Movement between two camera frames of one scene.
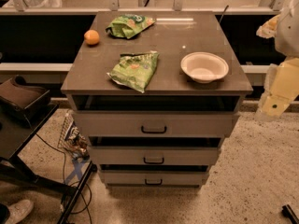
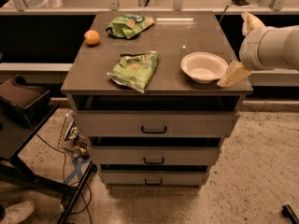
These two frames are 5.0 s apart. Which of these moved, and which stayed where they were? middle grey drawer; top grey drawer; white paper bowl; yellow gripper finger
Moved: yellow gripper finger
Stayed: top grey drawer; white paper bowl; middle grey drawer
